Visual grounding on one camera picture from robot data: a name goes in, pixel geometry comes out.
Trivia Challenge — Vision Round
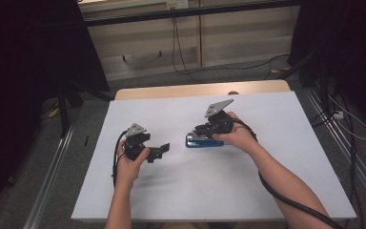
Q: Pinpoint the black floor cable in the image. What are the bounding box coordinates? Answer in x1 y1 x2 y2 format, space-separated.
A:
309 80 366 229

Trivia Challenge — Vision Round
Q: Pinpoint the black socket cable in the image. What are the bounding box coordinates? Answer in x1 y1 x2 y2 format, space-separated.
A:
171 9 204 84
173 9 292 77

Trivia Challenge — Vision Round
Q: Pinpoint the dark curtain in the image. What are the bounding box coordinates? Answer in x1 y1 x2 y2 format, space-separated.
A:
287 0 366 135
0 0 111 204

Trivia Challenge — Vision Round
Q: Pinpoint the person's right hand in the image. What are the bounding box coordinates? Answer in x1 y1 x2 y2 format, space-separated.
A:
212 111 259 155

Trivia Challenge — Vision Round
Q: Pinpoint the white wall socket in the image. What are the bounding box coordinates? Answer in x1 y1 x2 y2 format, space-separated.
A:
166 0 190 10

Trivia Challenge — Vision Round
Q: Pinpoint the aluminium floor rail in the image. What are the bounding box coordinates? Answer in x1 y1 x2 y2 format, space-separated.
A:
22 123 76 229
304 85 366 209

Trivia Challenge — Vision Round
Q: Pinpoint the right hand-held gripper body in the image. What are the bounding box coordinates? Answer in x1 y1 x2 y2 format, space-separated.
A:
199 98 236 135

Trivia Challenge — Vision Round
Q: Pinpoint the white table cover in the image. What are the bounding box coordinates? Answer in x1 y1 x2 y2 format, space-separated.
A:
71 91 357 222

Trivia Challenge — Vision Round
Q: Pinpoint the white floor cable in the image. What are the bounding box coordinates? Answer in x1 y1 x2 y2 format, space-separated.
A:
327 94 366 142

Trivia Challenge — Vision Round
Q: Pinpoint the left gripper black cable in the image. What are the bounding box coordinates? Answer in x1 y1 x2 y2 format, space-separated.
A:
112 129 130 189

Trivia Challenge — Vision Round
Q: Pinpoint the blue stapler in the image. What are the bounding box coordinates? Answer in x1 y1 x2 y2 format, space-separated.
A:
185 132 226 149

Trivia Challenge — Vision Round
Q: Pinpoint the person's left hand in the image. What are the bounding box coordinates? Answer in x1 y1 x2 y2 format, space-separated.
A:
115 139 152 189

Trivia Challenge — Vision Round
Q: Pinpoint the black stand leg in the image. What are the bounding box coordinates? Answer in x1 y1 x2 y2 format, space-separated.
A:
56 80 115 138

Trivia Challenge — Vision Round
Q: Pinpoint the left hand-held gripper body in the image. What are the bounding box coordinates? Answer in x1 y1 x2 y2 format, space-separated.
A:
123 122 162 162

